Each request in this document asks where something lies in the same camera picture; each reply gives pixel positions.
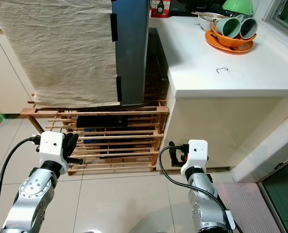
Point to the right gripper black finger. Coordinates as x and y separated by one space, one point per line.
172 154

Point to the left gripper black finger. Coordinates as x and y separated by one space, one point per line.
68 143
75 142

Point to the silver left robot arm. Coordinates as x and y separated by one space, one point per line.
32 190

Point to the beige linen fridge cloth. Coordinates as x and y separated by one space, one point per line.
66 48

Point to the small dark grey fridge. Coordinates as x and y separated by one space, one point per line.
131 48

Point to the flat black box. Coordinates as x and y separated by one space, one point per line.
100 122

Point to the wooden slatted rack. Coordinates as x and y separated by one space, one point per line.
139 112

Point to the black tape strip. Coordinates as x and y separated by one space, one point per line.
119 90
114 28

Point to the pink floor mat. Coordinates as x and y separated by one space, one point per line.
245 208

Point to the cream kitchen cabinet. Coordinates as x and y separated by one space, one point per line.
8 73

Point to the dark glass sliding door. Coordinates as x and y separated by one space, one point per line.
282 204

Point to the orange plastic plate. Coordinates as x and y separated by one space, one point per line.
231 50

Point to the orange plastic bowl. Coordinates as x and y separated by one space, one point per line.
226 41

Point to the light green mug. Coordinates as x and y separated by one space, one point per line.
226 25

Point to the bright green plastic colander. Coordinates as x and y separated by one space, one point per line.
236 6

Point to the white framed window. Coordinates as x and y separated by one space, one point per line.
284 12

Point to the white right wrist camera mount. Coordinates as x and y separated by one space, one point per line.
194 154

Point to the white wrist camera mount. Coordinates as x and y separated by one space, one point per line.
194 154
51 145

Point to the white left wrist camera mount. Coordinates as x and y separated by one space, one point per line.
51 145

